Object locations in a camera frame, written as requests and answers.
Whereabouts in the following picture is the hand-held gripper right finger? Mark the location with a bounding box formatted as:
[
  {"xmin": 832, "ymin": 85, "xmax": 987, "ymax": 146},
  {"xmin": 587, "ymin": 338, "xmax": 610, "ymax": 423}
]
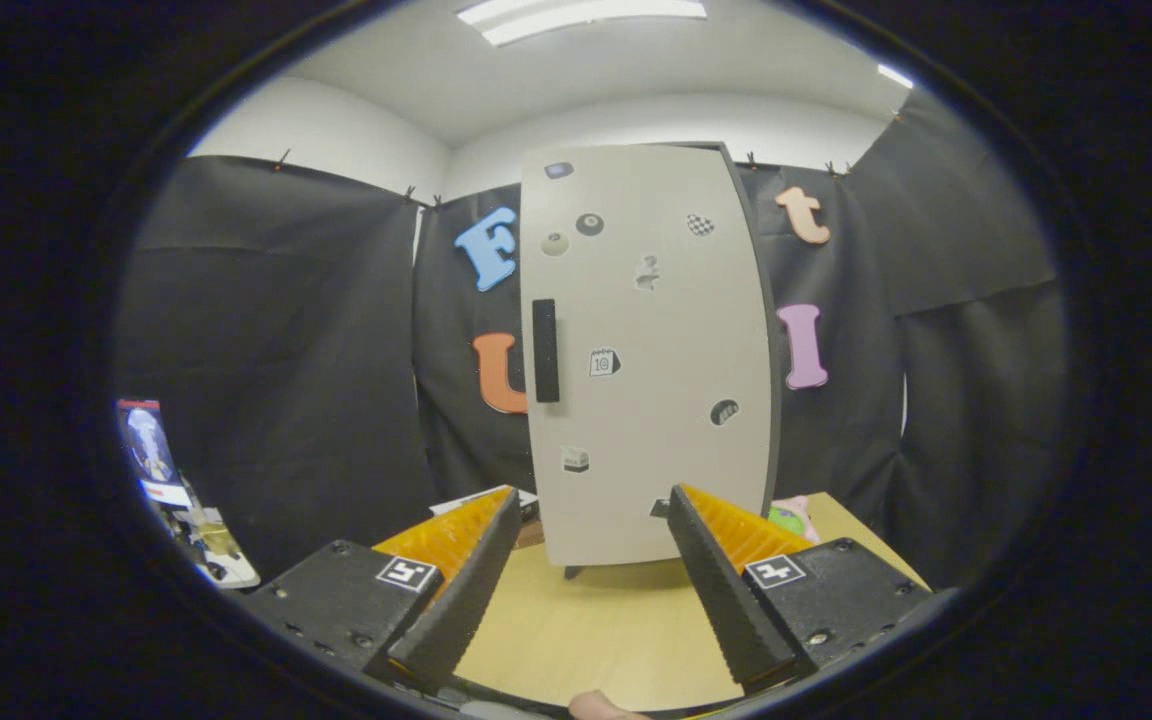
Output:
[{"xmin": 666, "ymin": 483, "xmax": 937, "ymax": 693}]

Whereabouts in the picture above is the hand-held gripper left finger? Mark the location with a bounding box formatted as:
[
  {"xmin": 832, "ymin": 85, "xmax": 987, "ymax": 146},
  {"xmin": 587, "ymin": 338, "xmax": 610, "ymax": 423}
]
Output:
[{"xmin": 241, "ymin": 485, "xmax": 525, "ymax": 691}]

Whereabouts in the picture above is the white shoe cabinet door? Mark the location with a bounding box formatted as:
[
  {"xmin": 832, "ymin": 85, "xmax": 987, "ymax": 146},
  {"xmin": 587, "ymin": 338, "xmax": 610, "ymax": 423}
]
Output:
[{"xmin": 519, "ymin": 143, "xmax": 775, "ymax": 569}]

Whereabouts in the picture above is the grey shoe cabinet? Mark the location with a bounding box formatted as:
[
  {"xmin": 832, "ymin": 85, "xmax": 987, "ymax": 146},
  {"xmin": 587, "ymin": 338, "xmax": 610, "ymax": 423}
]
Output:
[{"xmin": 519, "ymin": 140, "xmax": 784, "ymax": 583}]

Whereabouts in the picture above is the black door handle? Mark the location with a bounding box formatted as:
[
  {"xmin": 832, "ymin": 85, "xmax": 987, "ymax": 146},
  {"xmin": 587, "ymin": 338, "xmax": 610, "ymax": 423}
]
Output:
[{"xmin": 532, "ymin": 298, "xmax": 561, "ymax": 404}]

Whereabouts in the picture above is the white book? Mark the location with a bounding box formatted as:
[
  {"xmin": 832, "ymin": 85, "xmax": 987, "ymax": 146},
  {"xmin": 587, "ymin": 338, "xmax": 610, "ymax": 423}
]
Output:
[{"xmin": 429, "ymin": 485, "xmax": 540, "ymax": 521}]

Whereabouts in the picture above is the green and pink plush toy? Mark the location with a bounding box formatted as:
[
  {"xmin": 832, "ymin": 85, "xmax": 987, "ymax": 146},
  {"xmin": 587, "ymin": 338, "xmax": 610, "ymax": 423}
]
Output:
[{"xmin": 766, "ymin": 495, "xmax": 822, "ymax": 546}]

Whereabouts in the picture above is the cluttered white table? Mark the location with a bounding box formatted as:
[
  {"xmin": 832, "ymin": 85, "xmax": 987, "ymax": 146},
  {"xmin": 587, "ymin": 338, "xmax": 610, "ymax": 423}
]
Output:
[{"xmin": 168, "ymin": 500, "xmax": 262, "ymax": 589}]

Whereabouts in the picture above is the black backdrop cloth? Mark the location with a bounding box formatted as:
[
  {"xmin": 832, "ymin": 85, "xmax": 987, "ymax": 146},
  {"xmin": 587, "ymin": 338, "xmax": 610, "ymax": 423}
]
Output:
[{"xmin": 116, "ymin": 90, "xmax": 1067, "ymax": 591}]

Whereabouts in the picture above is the blue printed poster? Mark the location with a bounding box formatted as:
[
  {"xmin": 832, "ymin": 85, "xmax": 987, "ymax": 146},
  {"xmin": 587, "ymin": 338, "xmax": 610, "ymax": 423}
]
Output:
[{"xmin": 116, "ymin": 398, "xmax": 192, "ymax": 508}]

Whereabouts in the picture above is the long ceiling light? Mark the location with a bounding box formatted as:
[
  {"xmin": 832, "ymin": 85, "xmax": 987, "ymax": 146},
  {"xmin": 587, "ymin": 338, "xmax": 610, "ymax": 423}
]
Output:
[{"xmin": 456, "ymin": 0, "xmax": 709, "ymax": 48}]

